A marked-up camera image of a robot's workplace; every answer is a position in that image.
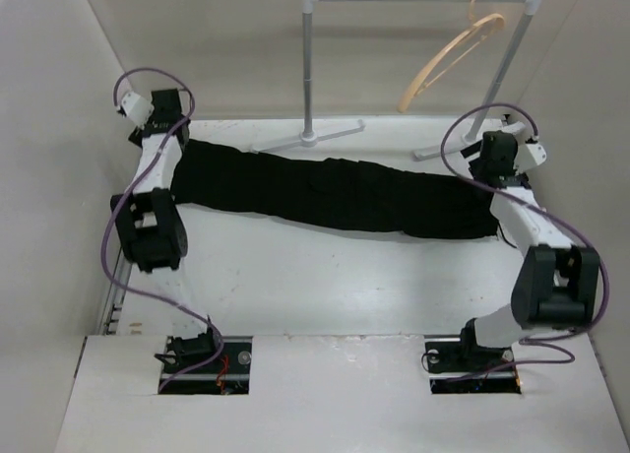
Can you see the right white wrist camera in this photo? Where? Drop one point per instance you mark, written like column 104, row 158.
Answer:
column 530, row 155

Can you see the beige plastic hanger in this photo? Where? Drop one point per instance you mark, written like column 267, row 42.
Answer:
column 477, row 32

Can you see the black trousers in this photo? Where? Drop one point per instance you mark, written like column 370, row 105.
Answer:
column 333, row 193

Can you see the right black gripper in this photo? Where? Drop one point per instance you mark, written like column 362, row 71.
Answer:
column 473, row 166

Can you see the aluminium side rail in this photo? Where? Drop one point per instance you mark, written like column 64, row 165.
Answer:
column 114, row 298

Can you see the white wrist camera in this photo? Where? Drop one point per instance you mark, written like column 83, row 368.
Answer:
column 136, row 108
column 530, row 155

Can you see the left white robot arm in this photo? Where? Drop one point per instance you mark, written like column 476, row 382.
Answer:
column 151, row 232

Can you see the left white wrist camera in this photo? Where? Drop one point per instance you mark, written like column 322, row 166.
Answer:
column 136, row 108

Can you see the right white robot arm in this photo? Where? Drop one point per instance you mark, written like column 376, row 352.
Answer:
column 554, row 296

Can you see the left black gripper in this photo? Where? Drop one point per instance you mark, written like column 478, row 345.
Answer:
column 149, row 122

